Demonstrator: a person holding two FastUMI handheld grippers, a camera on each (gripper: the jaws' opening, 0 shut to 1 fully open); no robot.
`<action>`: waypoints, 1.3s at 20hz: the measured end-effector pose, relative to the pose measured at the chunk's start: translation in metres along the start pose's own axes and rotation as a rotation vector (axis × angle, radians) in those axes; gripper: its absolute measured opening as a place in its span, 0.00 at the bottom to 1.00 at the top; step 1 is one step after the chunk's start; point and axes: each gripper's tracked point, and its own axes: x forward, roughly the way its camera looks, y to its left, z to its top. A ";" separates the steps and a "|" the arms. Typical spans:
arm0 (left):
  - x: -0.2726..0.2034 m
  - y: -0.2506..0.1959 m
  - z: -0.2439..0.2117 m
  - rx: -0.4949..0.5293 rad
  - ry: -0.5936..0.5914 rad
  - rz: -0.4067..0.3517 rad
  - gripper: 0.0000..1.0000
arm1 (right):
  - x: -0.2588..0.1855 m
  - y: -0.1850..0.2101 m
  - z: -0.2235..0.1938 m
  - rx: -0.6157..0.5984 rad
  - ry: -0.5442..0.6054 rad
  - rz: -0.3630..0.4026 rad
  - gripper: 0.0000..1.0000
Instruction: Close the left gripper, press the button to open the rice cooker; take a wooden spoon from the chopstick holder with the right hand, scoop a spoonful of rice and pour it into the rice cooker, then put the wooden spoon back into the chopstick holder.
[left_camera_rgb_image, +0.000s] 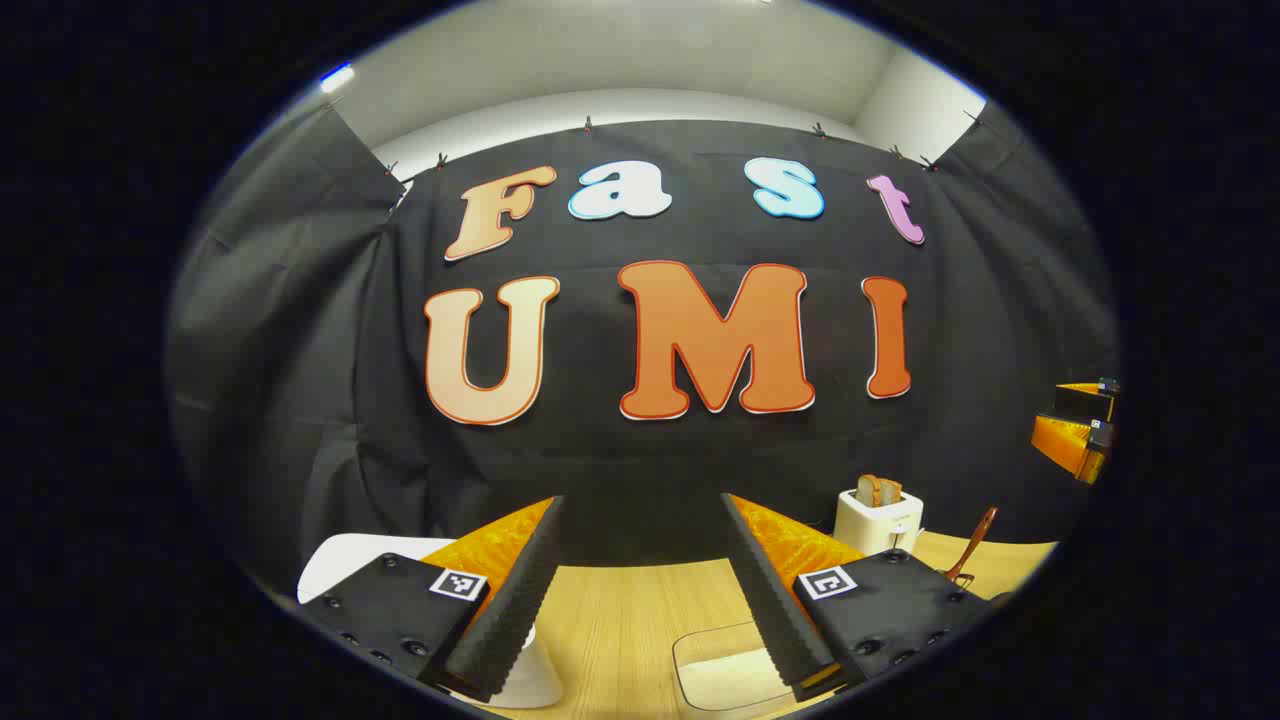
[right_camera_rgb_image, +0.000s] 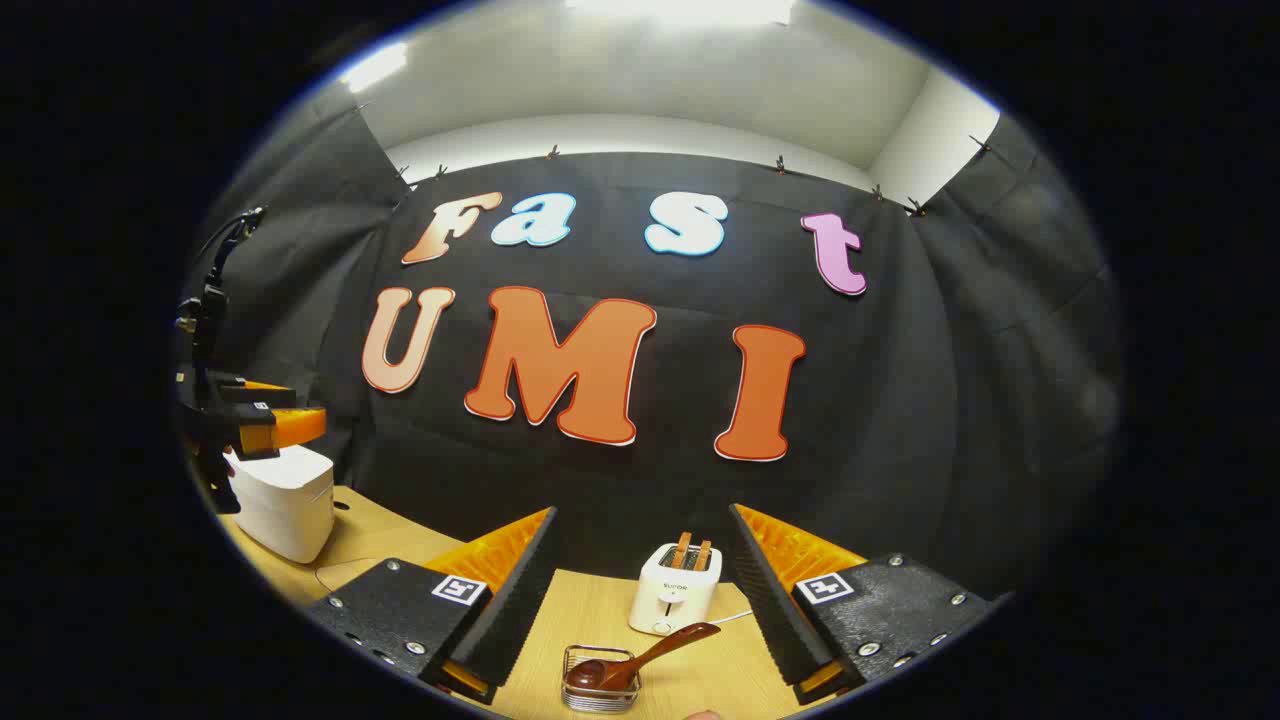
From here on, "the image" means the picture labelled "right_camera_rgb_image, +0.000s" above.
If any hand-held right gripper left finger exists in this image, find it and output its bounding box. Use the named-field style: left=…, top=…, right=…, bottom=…
left=305, top=505, right=559, bottom=706

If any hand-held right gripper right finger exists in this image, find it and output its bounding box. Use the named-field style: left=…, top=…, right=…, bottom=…
left=727, top=503, right=1001, bottom=706

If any white rice cooker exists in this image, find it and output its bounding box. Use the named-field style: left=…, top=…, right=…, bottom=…
left=225, top=445, right=336, bottom=564

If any metal wire chopstick holder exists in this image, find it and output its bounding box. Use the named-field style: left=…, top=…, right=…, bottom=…
left=560, top=645, right=643, bottom=713

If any brown wooden spoon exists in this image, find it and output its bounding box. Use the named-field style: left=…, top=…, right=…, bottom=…
left=566, top=622, right=721, bottom=693

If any white toaster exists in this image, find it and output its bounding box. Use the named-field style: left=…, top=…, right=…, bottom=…
left=628, top=540, right=723, bottom=637

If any ceiling light panel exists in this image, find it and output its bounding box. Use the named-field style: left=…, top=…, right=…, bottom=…
left=565, top=0, right=796, bottom=26

